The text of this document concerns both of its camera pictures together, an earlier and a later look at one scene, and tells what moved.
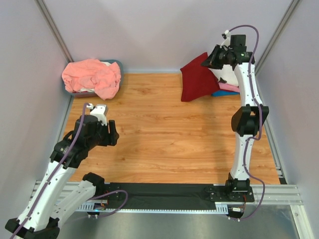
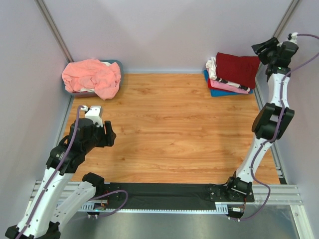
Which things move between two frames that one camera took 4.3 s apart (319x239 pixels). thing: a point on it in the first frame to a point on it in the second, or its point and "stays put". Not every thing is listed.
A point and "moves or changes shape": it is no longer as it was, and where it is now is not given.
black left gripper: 113,135 stays put
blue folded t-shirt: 223,92 stays put
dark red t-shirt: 198,80 moves or changes shape
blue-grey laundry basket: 91,93 stays put
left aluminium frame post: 44,12 stays put
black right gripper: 212,61 to 258,48
